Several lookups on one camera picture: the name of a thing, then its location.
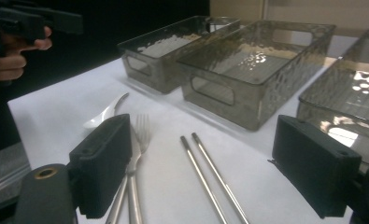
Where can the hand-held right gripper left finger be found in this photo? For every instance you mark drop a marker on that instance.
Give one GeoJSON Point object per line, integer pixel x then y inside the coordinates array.
{"type": "Point", "coordinates": [101, 161]}

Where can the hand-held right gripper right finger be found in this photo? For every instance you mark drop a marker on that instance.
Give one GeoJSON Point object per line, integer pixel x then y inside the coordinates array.
{"type": "Point", "coordinates": [313, 161]}

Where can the white ceramic spoon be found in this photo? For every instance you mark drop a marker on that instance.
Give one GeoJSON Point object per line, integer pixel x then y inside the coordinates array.
{"type": "Point", "coordinates": [100, 118]}

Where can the metal fork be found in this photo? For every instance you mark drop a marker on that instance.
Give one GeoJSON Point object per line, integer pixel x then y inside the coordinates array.
{"type": "Point", "coordinates": [143, 133]}

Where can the metal table knife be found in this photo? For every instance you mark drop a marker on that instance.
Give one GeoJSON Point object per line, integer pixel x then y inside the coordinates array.
{"type": "Point", "coordinates": [135, 202]}

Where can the smoky transparent plastic bin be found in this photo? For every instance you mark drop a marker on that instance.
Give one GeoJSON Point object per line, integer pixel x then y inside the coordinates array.
{"type": "Point", "coordinates": [344, 93]}
{"type": "Point", "coordinates": [250, 115]}
{"type": "Point", "coordinates": [160, 73]}

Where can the metal chopstick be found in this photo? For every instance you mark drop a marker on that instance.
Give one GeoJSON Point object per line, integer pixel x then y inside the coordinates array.
{"type": "Point", "coordinates": [201, 177]}
{"type": "Point", "coordinates": [218, 177]}

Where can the black curtain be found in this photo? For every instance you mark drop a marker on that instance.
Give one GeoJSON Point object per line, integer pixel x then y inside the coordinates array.
{"type": "Point", "coordinates": [110, 25]}

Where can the white table cover sheet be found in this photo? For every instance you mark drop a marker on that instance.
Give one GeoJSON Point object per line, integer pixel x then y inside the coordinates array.
{"type": "Point", "coordinates": [173, 202]}

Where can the aluminium floor rail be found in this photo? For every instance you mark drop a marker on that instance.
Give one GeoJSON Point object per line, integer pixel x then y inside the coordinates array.
{"type": "Point", "coordinates": [4, 183]}

